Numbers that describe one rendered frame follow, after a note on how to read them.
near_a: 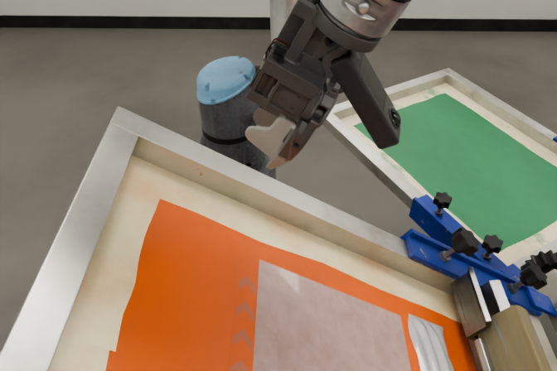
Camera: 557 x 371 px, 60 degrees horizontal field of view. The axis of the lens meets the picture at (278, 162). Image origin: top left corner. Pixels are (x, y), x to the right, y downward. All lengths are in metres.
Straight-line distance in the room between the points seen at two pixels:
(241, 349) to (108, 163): 0.26
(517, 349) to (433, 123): 1.04
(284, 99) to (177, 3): 3.99
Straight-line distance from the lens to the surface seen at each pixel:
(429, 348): 0.77
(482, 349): 0.80
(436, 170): 1.51
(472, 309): 0.82
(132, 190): 0.62
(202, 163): 0.65
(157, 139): 0.64
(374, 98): 0.50
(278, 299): 0.63
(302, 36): 0.47
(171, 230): 0.60
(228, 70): 0.97
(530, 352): 0.77
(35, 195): 3.04
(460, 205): 1.42
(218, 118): 0.97
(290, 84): 0.48
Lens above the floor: 1.91
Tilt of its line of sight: 41 degrees down
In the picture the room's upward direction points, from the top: straight up
